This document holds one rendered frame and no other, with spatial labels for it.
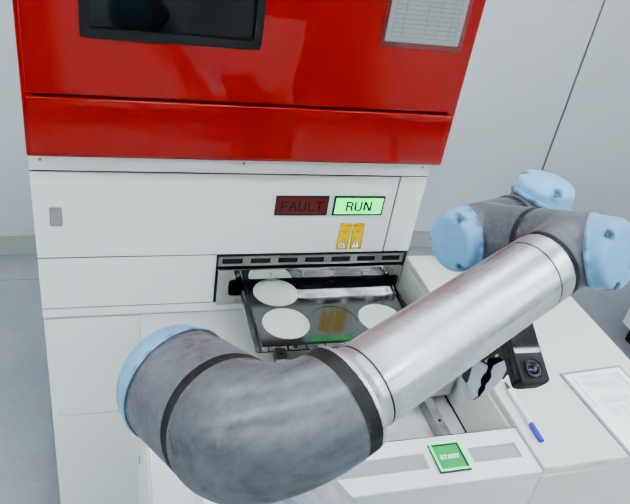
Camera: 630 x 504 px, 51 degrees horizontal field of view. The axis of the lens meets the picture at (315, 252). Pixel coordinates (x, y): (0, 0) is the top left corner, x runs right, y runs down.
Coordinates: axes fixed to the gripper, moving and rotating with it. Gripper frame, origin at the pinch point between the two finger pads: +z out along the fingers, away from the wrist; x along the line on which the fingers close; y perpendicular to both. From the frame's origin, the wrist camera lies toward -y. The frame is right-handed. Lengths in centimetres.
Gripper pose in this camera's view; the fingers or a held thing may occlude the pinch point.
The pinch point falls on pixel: (476, 396)
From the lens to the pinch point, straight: 104.0
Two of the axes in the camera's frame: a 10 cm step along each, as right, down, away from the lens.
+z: -1.5, 8.3, 5.3
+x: -9.6, 0.2, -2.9
